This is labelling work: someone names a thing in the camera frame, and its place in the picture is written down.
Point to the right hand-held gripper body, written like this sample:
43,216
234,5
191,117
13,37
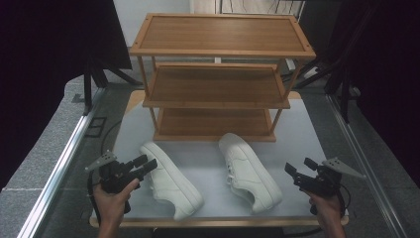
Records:
325,183

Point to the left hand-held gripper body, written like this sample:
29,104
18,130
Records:
114,177

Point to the white sneaker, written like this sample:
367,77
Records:
249,175
171,185

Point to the wooden three-tier shoe rack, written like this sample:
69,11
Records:
221,33

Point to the person's right hand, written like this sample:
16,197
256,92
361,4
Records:
327,210

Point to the person's left hand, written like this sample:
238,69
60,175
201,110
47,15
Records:
110,206

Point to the black tripod stand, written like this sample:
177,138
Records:
345,95
87,89

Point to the dark curtain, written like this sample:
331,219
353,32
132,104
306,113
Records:
43,66
389,82

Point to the metal floor rail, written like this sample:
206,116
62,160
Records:
363,158
62,165

